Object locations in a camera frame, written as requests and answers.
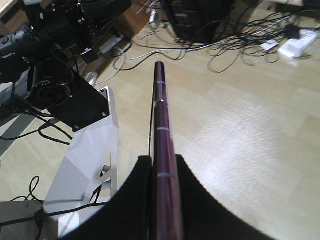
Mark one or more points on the black smartphone with pink frame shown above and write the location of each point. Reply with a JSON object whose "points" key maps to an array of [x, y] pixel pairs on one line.
{"points": [[166, 222]]}

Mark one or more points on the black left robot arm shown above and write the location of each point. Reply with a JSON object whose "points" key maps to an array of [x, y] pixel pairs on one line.
{"points": [[34, 60]]}

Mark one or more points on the white power strip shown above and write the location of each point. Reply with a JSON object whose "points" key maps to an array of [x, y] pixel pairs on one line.
{"points": [[294, 48]]}

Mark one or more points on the black computer tower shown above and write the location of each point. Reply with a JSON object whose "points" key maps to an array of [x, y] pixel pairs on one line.
{"points": [[196, 21]]}

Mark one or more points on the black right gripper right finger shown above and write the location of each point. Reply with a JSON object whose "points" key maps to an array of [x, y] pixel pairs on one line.
{"points": [[204, 218]]}

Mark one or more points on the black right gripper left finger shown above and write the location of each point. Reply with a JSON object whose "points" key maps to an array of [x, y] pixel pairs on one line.
{"points": [[126, 215]]}

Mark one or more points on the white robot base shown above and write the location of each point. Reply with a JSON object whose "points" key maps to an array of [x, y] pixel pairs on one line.
{"points": [[90, 161]]}

